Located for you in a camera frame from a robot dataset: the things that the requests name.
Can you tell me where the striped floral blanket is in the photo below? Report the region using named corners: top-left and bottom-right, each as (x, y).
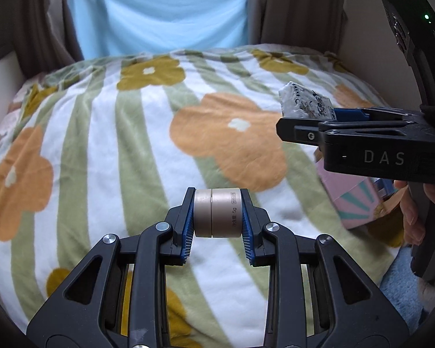
top-left (0, 43), bottom-right (411, 348)

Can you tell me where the white patterned tissue packet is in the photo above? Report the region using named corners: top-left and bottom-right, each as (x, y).
top-left (278, 81), bottom-right (336, 119)

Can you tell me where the blue rug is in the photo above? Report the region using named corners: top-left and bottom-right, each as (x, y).
top-left (379, 255), bottom-right (434, 314)

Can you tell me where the person's right hand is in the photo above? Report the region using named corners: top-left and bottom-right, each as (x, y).
top-left (393, 179), bottom-right (435, 244)

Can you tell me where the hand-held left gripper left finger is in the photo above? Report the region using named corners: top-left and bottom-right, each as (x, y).
top-left (26, 187), bottom-right (197, 348)

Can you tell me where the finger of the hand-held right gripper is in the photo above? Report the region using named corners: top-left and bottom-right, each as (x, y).
top-left (333, 106), bottom-right (425, 122)
top-left (276, 116), bottom-right (421, 150)

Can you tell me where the beige cylinder jar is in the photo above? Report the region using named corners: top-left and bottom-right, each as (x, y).
top-left (193, 188), bottom-right (244, 239)

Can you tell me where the brown curtain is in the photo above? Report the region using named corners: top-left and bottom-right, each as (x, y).
top-left (0, 0), bottom-right (85, 77)
top-left (247, 0), bottom-right (349, 59)

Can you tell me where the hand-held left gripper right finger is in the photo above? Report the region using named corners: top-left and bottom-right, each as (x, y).
top-left (239, 188), bottom-right (411, 348)

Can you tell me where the light blue window cloth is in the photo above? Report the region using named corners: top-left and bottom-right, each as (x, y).
top-left (66, 0), bottom-right (251, 61)

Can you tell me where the pink cardboard box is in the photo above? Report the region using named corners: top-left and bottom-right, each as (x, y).
top-left (313, 148), bottom-right (407, 249)

